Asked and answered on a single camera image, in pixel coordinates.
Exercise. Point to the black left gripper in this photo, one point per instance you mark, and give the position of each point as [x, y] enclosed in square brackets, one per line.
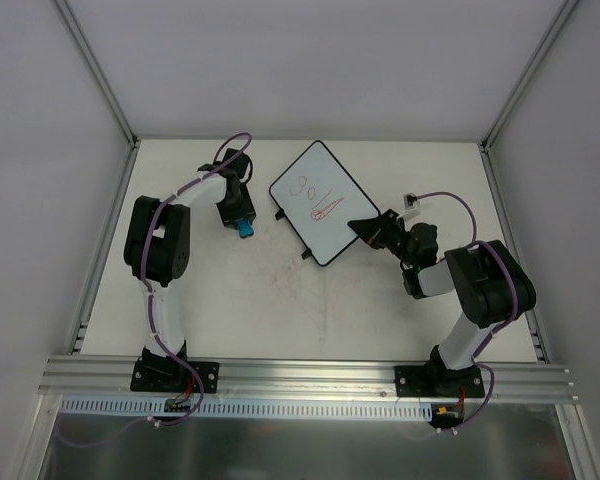
[235, 210]

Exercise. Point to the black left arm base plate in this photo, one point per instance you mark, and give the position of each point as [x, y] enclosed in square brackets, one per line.
[176, 379]

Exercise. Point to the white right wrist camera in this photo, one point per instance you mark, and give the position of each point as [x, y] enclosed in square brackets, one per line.
[411, 206]

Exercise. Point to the aluminium table edge profile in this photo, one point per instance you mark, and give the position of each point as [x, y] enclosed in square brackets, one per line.
[98, 262]
[535, 326]

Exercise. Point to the left aluminium table edge profile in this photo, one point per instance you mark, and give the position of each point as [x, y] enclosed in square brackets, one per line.
[98, 262]

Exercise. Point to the white board with black frame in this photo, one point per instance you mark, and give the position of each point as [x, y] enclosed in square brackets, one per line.
[319, 197]

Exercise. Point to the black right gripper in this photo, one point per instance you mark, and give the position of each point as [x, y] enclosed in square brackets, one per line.
[381, 230]

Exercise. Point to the aluminium frame post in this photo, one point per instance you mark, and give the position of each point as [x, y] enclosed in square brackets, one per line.
[94, 68]
[548, 39]

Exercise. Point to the right aluminium frame post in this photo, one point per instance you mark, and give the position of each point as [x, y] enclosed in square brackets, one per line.
[548, 39]

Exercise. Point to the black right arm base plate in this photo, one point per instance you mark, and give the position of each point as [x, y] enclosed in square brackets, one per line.
[413, 381]

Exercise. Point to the white slotted cable duct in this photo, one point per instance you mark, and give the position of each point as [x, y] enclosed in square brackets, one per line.
[391, 410]

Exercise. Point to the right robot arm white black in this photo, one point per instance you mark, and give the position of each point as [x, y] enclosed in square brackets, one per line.
[492, 289]

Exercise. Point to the right aluminium table edge profile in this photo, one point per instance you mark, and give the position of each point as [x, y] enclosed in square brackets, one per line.
[535, 326]

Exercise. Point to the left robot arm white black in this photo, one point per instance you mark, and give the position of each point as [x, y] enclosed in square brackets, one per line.
[158, 250]

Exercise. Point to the aluminium mounting rail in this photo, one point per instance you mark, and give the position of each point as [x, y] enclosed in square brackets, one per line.
[356, 381]

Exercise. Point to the left aluminium frame post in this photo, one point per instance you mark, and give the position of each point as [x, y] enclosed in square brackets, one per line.
[94, 68]

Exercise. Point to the blue whiteboard eraser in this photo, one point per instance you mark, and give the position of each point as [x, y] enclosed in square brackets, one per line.
[244, 228]

